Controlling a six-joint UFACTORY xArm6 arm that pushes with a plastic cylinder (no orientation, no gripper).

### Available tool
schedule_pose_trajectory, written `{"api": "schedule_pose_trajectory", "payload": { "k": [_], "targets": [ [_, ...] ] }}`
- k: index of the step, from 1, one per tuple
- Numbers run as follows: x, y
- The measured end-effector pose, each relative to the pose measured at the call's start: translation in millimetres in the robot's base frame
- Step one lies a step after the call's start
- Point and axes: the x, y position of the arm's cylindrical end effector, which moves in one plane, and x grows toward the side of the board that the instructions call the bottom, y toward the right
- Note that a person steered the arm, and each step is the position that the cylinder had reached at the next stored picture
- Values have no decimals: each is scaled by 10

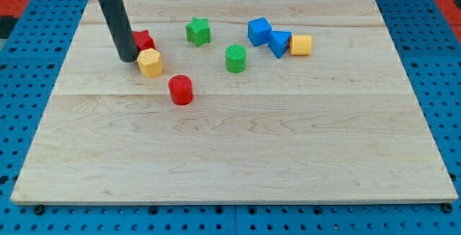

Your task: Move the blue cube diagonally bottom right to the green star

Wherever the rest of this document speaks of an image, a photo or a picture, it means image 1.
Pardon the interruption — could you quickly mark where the yellow cylinder block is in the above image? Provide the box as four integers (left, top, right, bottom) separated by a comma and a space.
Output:
289, 35, 312, 56

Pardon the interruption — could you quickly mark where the green cylinder block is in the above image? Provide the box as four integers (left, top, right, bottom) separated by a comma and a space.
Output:
225, 44, 247, 74

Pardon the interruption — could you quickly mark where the yellow hexagon block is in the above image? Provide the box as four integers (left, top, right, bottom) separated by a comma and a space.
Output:
137, 48, 164, 78

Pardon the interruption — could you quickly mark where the blue cube block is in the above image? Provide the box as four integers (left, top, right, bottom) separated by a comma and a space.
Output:
247, 17, 272, 46

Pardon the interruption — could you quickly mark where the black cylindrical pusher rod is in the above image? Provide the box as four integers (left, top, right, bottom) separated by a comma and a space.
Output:
98, 0, 139, 63

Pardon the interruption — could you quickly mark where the red star block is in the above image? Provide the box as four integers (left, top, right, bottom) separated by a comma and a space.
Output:
133, 30, 156, 51

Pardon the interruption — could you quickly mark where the green star block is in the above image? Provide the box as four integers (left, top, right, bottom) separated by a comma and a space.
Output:
185, 17, 211, 47

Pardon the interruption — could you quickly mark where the wooden board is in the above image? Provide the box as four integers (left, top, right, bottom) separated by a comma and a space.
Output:
11, 0, 458, 205

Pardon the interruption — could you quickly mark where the blue triangle block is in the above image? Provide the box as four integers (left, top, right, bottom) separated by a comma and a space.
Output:
268, 31, 292, 58

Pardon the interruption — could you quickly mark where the red cylinder block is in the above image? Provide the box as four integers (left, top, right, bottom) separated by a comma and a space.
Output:
168, 75, 194, 105

